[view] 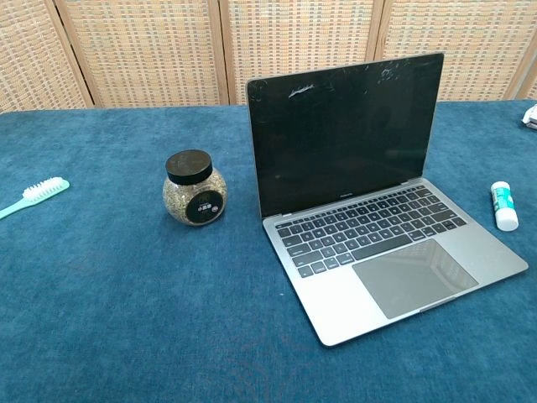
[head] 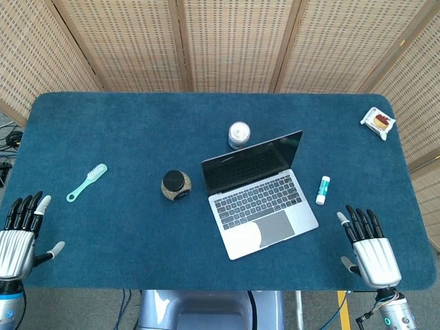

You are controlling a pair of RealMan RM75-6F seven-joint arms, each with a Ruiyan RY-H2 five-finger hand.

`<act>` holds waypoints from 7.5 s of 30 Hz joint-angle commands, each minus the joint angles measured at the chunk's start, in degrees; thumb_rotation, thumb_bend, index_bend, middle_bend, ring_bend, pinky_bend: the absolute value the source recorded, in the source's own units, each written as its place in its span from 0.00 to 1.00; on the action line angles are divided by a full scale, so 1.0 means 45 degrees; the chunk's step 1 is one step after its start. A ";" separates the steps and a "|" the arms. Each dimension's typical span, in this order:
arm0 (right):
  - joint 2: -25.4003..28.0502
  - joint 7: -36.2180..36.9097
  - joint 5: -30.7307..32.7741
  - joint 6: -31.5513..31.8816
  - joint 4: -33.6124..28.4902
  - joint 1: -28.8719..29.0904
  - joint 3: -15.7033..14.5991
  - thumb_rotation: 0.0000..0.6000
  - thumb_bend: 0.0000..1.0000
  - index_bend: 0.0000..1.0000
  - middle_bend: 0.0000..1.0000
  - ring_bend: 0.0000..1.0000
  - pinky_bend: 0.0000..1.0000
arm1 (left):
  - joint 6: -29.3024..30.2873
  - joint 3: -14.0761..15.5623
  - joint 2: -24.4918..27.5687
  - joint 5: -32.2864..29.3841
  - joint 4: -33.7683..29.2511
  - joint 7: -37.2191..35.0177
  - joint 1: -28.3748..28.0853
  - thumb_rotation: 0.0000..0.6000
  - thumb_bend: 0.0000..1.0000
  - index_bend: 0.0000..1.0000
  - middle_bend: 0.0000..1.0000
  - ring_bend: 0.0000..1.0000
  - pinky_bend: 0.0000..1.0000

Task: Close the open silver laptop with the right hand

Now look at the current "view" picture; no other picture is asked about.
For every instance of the grey laptop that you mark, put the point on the grey laptop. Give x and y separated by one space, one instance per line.
377 260

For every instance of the round glass jar black lid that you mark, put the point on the round glass jar black lid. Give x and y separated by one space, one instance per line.
195 197

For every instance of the blue tablecloth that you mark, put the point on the blue tablecloth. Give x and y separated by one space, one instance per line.
126 315

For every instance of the woven folding screen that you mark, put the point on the woven folding screen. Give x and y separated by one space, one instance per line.
147 50

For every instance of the mint green brush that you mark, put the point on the mint green brush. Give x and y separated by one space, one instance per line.
42 189

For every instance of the white tube green label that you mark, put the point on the white tube green label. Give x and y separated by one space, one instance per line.
503 205

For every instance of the white object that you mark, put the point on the white object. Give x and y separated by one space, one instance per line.
530 118

